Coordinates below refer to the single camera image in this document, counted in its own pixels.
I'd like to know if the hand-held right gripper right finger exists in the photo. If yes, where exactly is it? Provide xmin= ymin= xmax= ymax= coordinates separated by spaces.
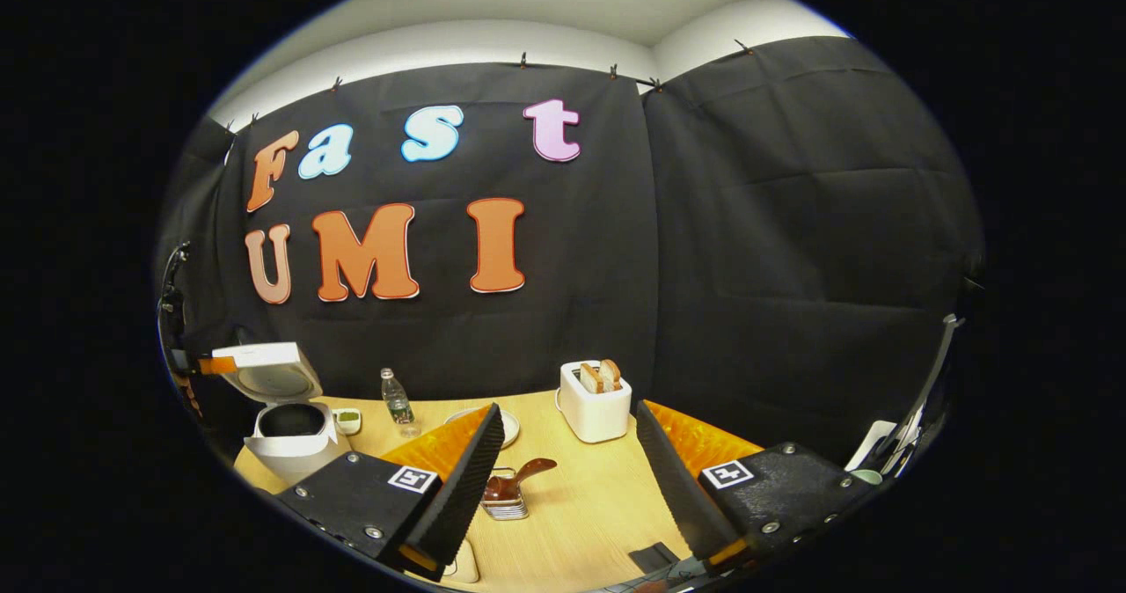
xmin=635 ymin=399 xmax=881 ymax=576

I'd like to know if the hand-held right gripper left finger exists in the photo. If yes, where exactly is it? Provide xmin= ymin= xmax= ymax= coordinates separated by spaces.
xmin=274 ymin=402 xmax=507 ymax=583

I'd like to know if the brown wooden spoon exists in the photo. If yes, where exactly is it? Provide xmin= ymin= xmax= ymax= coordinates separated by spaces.
xmin=482 ymin=458 xmax=558 ymax=501

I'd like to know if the white rice cooker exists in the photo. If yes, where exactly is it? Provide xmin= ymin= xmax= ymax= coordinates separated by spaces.
xmin=211 ymin=342 xmax=353 ymax=488

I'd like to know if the small black flat object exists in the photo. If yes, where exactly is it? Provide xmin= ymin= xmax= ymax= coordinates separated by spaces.
xmin=628 ymin=542 xmax=680 ymax=576

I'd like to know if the white round plate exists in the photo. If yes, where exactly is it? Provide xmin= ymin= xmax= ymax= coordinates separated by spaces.
xmin=444 ymin=406 xmax=521 ymax=449

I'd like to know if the beige rounded board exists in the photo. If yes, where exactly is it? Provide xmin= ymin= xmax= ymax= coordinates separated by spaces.
xmin=440 ymin=540 xmax=480 ymax=585

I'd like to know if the clear plastic water bottle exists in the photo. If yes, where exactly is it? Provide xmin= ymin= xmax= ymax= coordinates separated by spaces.
xmin=381 ymin=368 xmax=416 ymax=438

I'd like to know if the white toaster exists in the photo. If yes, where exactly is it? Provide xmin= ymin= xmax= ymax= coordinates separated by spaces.
xmin=556 ymin=360 xmax=632 ymax=444

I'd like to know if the white panel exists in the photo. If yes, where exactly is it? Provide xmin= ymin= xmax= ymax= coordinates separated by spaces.
xmin=846 ymin=420 xmax=898 ymax=472

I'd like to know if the black backdrop cloth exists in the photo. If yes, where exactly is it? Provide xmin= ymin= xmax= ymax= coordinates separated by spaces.
xmin=154 ymin=34 xmax=986 ymax=488

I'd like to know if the grey metal bar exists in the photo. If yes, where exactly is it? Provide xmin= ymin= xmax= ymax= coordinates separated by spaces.
xmin=884 ymin=314 xmax=964 ymax=480

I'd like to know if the row of black cloth clips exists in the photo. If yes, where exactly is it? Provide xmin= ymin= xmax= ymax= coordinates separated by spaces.
xmin=224 ymin=39 xmax=756 ymax=132

